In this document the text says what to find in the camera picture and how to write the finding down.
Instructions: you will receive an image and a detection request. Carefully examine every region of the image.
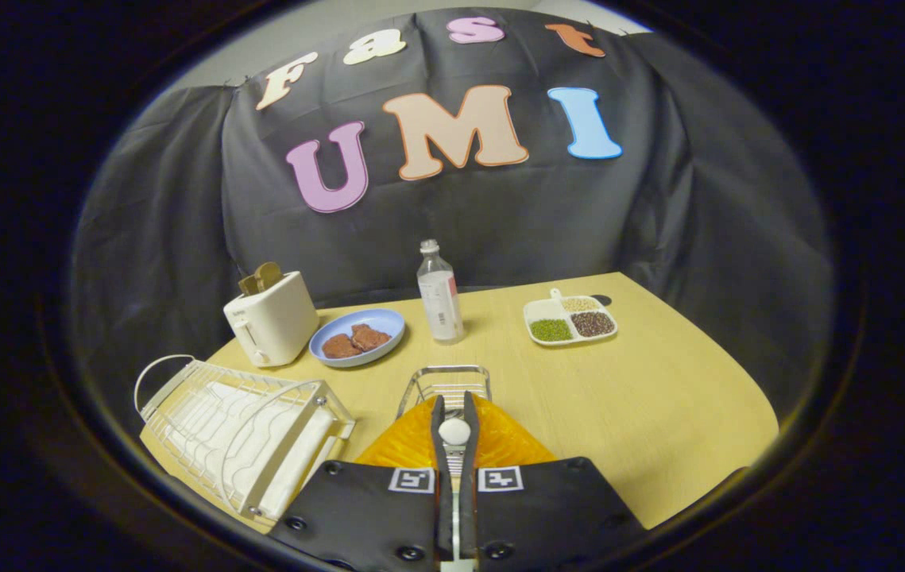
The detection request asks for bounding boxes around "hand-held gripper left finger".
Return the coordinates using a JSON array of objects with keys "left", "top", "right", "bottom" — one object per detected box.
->
[{"left": 269, "top": 395, "right": 454, "bottom": 572}]

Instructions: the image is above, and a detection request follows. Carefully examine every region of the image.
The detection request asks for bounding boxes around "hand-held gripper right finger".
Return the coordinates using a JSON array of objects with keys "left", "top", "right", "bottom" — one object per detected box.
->
[{"left": 459, "top": 393, "right": 648, "bottom": 571}]

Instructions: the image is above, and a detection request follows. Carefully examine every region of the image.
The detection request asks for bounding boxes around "white spoon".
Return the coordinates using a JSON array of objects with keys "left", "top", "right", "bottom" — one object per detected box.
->
[{"left": 438, "top": 417, "right": 473, "bottom": 570}]

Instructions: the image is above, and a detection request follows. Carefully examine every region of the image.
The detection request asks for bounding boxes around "metal wire basket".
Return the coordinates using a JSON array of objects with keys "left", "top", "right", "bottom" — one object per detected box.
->
[{"left": 396, "top": 365, "right": 493, "bottom": 420}]

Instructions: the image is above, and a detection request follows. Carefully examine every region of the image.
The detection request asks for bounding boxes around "white wire dish rack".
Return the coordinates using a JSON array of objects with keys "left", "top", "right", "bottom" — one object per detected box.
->
[{"left": 134, "top": 354, "right": 356, "bottom": 524}]

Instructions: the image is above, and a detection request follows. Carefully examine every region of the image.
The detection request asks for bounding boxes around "blue plate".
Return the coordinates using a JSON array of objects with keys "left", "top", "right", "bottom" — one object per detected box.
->
[{"left": 309, "top": 308, "right": 406, "bottom": 368}]

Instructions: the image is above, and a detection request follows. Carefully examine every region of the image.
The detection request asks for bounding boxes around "brown meat piece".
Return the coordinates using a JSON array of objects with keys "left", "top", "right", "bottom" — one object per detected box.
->
[
  {"left": 322, "top": 334, "right": 362, "bottom": 360},
  {"left": 350, "top": 323, "right": 393, "bottom": 352}
]

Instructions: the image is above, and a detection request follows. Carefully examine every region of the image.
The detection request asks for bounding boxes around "clear plastic bottle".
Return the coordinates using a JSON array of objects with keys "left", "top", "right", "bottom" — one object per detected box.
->
[{"left": 417, "top": 239, "right": 466, "bottom": 345}]

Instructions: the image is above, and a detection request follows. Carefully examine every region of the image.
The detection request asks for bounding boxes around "white divided tray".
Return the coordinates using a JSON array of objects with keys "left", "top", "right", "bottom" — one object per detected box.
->
[{"left": 523, "top": 288, "right": 619, "bottom": 347}]

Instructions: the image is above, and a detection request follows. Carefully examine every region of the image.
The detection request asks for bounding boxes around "pile of brown beans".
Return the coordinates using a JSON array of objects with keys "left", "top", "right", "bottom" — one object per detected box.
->
[{"left": 570, "top": 311, "right": 616, "bottom": 338}]

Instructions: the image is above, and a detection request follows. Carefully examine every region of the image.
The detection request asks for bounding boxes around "white toaster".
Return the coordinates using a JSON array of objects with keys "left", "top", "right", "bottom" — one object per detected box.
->
[{"left": 223, "top": 271, "right": 319, "bottom": 368}]

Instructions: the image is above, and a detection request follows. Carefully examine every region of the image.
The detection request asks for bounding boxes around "black backdrop cloth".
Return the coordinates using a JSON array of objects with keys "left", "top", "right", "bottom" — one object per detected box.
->
[{"left": 71, "top": 8, "right": 834, "bottom": 418}]

